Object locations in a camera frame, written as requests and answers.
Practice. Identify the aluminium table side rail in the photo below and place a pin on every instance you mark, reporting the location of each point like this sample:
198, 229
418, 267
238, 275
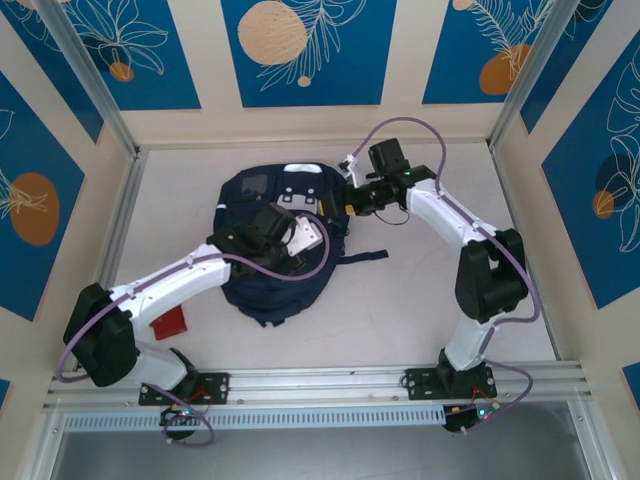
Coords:
506, 192
131, 185

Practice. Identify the long aluminium mounting rail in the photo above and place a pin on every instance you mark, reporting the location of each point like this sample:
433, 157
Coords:
320, 382

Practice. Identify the aluminium frame post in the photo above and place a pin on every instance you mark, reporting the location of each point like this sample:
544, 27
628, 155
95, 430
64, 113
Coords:
550, 65
86, 65

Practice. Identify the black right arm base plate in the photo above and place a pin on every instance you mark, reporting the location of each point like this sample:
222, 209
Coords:
420, 382

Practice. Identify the small controller circuit board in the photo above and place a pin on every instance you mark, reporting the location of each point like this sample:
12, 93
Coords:
472, 416
182, 414

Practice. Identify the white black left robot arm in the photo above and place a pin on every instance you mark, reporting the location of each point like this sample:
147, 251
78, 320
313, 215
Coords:
175, 275

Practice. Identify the navy blue student backpack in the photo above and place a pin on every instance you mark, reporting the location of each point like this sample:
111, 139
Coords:
270, 300

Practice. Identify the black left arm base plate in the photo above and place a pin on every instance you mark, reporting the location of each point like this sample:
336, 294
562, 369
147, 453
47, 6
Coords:
215, 387

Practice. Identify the red wallet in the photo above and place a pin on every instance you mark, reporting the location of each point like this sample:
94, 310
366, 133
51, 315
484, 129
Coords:
170, 322

